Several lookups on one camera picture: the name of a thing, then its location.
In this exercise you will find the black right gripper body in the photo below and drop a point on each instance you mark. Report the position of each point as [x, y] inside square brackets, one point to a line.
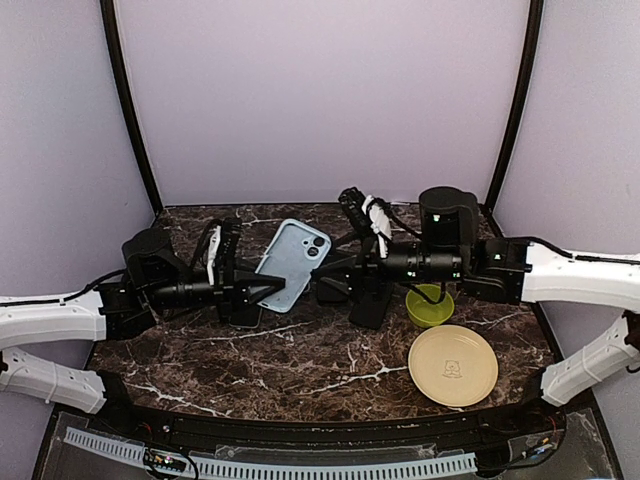
[369, 257]

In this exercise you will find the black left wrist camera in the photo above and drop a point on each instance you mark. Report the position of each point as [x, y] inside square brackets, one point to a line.
[219, 256]

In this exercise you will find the light blue phone case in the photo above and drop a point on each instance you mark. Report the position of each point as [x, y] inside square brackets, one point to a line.
[293, 253]

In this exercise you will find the white cable duct strip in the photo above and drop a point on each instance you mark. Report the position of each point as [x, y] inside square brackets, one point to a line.
[244, 463]

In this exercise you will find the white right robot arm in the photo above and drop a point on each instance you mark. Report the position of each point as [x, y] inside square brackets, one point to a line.
[500, 270]

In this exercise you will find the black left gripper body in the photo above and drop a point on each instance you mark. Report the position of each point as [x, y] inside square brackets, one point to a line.
[225, 296]

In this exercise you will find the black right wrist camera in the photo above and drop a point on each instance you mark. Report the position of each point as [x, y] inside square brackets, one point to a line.
[367, 218]

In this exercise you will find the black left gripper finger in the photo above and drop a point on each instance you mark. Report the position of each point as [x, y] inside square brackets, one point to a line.
[252, 296]
[250, 280]

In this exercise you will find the green plastic bowl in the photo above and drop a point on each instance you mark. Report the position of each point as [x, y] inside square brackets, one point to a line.
[431, 308]

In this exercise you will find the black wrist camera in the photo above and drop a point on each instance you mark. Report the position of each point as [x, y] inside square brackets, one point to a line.
[219, 256]
[367, 218]

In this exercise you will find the silver edged phone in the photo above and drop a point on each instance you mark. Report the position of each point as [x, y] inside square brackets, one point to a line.
[248, 318]

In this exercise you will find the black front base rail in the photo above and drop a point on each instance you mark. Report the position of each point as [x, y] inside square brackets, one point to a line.
[485, 429]

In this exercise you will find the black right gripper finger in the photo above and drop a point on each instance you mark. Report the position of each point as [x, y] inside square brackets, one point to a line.
[334, 265]
[335, 289]

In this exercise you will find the beige round plate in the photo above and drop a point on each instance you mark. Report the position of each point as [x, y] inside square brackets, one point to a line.
[453, 366]

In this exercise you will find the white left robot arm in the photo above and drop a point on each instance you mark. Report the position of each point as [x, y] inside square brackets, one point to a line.
[120, 306]

